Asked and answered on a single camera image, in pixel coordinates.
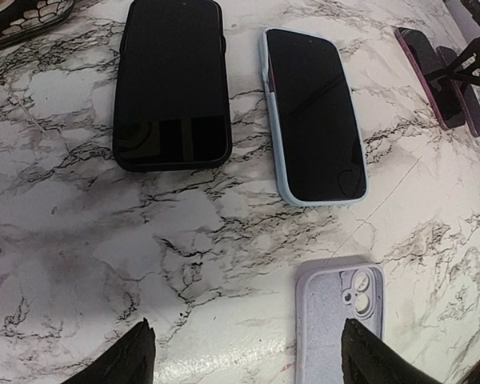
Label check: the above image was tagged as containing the black smartphone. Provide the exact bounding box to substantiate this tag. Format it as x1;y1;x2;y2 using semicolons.
394;27;466;130
265;28;366;203
436;46;480;138

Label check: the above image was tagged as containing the black smartphone front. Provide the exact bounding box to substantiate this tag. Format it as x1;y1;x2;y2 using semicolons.
436;46;480;138

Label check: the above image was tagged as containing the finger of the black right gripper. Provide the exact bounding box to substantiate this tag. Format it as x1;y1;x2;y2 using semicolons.
425;37;480;86

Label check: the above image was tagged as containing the black phone case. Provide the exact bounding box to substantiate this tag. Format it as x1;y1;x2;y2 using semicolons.
112;1;233;172

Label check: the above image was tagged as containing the light blue phone case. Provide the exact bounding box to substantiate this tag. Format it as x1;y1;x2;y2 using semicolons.
258;26;370;208

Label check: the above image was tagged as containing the lavender phone case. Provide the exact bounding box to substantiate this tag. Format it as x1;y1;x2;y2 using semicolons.
295;255;385;383

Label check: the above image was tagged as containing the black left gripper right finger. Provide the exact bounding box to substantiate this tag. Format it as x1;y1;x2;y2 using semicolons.
341;319;438;384

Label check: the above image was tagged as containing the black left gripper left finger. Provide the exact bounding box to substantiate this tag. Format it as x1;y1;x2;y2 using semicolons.
63;318;156;384

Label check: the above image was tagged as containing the black square plate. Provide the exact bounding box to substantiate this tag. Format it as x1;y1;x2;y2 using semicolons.
0;0;75;50

